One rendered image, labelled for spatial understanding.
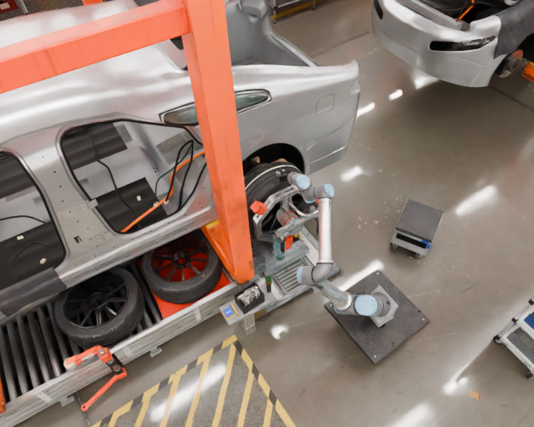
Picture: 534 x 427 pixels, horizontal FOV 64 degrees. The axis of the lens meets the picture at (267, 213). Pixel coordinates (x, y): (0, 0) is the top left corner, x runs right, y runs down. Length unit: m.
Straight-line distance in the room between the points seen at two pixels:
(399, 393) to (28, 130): 3.18
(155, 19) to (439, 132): 4.40
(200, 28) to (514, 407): 3.45
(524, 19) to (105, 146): 4.15
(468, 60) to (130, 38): 3.77
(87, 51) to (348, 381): 2.97
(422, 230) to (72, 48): 3.25
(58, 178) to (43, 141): 0.23
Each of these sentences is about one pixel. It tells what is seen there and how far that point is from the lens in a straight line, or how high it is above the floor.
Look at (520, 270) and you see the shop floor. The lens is 4.68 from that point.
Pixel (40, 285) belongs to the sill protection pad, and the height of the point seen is 0.92.
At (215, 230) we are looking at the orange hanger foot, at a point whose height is 0.68.
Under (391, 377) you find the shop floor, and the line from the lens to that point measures 3.80.
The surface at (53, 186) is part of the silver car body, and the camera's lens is 2.90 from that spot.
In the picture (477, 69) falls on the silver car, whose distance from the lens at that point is 5.08.
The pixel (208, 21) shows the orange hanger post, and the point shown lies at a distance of 1.96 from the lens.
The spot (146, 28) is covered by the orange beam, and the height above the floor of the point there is 2.69.
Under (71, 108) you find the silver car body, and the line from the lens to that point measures 2.84.
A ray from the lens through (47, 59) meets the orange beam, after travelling 1.86.
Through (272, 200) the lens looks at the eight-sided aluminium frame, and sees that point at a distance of 3.18.
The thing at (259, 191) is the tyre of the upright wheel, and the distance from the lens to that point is 3.22.
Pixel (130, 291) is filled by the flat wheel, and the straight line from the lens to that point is 3.66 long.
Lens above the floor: 3.52
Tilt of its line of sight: 51 degrees down
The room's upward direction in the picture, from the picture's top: 3 degrees counter-clockwise
